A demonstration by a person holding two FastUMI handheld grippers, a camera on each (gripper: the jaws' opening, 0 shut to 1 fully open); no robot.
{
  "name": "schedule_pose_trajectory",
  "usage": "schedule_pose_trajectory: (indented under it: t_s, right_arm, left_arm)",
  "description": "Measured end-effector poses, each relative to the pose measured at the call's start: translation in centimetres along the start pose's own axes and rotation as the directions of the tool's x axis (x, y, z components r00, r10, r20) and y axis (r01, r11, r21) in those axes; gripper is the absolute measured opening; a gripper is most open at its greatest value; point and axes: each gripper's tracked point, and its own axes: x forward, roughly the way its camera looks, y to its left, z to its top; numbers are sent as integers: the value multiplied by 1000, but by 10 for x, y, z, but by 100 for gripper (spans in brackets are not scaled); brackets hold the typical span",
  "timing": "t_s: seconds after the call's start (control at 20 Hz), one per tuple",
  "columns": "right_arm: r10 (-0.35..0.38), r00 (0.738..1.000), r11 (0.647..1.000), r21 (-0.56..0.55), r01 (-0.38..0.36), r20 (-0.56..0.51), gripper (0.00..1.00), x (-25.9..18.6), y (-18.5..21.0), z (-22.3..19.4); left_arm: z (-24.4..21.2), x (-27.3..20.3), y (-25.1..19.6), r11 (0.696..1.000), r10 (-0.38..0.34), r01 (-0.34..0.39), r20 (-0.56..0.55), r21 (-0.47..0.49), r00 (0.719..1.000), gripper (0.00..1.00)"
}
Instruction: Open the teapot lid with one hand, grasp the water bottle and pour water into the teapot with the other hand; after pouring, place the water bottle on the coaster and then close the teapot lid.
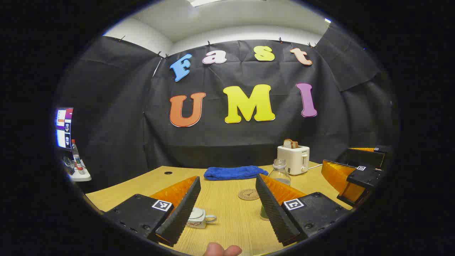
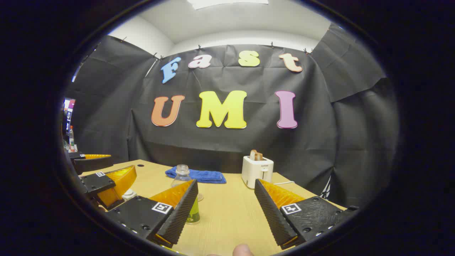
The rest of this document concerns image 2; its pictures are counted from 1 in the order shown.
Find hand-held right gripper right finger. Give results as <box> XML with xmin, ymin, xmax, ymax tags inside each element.
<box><xmin>254</xmin><ymin>178</ymin><xmax>360</xmax><ymax>250</ymax></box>

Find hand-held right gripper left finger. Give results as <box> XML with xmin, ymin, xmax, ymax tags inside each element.
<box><xmin>106</xmin><ymin>179</ymin><xmax>199</xmax><ymax>249</ymax></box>

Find green label water bottle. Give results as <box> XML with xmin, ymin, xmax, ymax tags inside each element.
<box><xmin>171</xmin><ymin>164</ymin><xmax>202</xmax><ymax>225</ymax></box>

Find blue towel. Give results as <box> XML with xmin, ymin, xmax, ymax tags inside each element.
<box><xmin>165</xmin><ymin>166</ymin><xmax>227</xmax><ymax>185</ymax></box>

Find white toaster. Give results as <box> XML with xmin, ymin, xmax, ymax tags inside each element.
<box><xmin>241</xmin><ymin>155</ymin><xmax>274</xmax><ymax>189</ymax></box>

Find computer monitor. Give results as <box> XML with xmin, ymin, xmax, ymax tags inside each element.
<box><xmin>63</xmin><ymin>98</ymin><xmax>76</xmax><ymax>136</ymax></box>

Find black backdrop cloth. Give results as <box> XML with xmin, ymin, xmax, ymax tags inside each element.
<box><xmin>66</xmin><ymin>23</ymin><xmax>400</xmax><ymax>208</ymax></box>

